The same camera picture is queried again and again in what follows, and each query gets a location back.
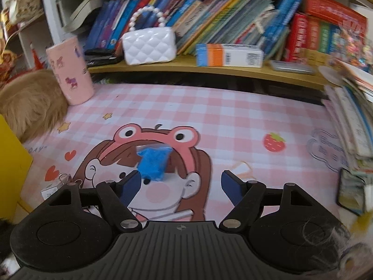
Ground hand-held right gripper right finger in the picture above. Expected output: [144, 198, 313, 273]
[218, 170, 314, 230]

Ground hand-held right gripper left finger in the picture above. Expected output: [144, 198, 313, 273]
[44, 170, 143, 230]

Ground blue toy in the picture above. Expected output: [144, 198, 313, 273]
[135, 143, 173, 183]

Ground yellow cardboard box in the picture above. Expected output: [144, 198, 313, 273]
[0, 114, 33, 214]

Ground metal binder clip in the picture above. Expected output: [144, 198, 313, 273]
[59, 173, 84, 188]

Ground pink checked cartoon table mat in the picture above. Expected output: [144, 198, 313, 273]
[0, 81, 373, 269]

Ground pale rectangular block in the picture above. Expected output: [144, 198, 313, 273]
[40, 184, 63, 202]

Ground wooden bookshelf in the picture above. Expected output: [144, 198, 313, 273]
[41, 0, 373, 94]

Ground dark smartphone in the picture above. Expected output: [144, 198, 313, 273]
[336, 168, 366, 216]

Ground fluffy orange cat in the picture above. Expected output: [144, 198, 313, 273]
[0, 69, 69, 144]

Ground pink cartoon tumbler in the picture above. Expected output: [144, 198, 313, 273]
[45, 35, 95, 106]

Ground orange blue white carton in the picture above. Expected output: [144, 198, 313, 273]
[195, 43, 264, 68]

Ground black flat device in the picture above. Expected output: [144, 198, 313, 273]
[84, 48, 124, 67]

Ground grey flat tin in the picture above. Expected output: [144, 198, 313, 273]
[269, 60, 317, 74]

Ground stack of worn books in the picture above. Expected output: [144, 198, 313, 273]
[320, 64, 373, 177]

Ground row of leaning blue books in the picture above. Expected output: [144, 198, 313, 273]
[84, 0, 304, 56]

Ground row of thick red books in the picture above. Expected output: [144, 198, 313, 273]
[285, 0, 368, 65]

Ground red gold snack bag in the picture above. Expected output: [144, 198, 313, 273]
[0, 0, 42, 89]

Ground white cabinet shelf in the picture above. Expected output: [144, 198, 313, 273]
[16, 12, 60, 75]

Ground flat lying thick books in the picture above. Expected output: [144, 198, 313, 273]
[62, 0, 103, 33]

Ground white quilted pearl-handle handbag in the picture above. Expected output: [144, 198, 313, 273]
[121, 7, 177, 66]

